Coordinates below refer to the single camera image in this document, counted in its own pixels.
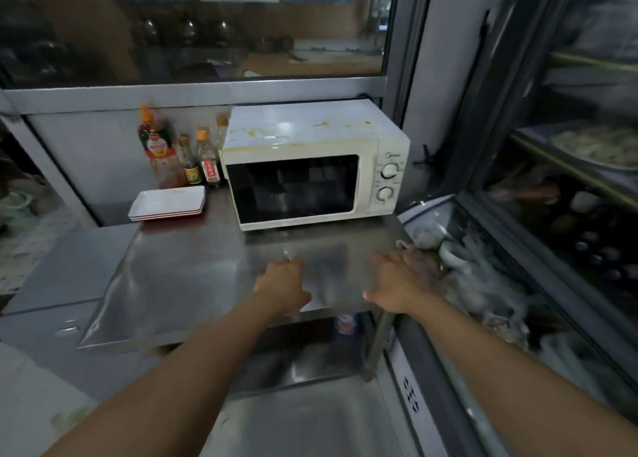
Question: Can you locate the red sauce bottle orange cap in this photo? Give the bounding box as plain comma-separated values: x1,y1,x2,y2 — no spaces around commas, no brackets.
138,105,188,190

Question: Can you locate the pale green plastic basket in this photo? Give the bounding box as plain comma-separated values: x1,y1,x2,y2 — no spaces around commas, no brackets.
0,190,36,226

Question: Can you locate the white rectangular plate orange print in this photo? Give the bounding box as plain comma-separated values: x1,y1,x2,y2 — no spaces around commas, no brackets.
129,211,205,220
128,186,206,217

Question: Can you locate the dark sauce bottle orange cap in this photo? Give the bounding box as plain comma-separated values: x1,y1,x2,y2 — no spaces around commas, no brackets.
195,129,223,188

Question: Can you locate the wooden worktable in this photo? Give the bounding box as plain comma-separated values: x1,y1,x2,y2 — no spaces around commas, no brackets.
239,52,387,79

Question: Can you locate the brown cleaning cloth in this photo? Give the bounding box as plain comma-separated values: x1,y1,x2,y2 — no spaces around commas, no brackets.
396,240,449,293

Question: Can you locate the blue plastic clip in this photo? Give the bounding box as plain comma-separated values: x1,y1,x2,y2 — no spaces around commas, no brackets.
412,145,439,169

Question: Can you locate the person's right hand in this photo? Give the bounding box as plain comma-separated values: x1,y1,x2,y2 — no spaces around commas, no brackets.
362,251,435,318

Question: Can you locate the white microwave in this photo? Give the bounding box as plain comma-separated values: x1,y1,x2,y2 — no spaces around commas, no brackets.
221,98,411,232

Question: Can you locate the person's left forearm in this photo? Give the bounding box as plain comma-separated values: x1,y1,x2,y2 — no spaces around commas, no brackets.
42,291,282,457

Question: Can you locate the stainless steel table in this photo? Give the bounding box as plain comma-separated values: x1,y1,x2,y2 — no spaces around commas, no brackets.
77,187,415,351

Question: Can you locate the clear bottle green label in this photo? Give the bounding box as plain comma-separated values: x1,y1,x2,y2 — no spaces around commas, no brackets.
215,115,230,181

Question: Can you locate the person's left hand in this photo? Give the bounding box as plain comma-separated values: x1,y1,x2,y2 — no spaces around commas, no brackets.
254,258,312,318

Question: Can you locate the person's right forearm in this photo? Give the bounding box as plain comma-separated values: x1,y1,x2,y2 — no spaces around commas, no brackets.
413,297,638,457

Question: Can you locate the small white bowl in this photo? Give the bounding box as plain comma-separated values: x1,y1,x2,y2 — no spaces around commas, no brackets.
438,241,472,269

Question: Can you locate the small green glass bottle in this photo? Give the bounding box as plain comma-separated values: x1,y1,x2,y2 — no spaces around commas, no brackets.
177,135,203,186

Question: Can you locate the plate of shredded food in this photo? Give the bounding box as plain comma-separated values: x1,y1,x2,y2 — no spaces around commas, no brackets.
552,125,638,172

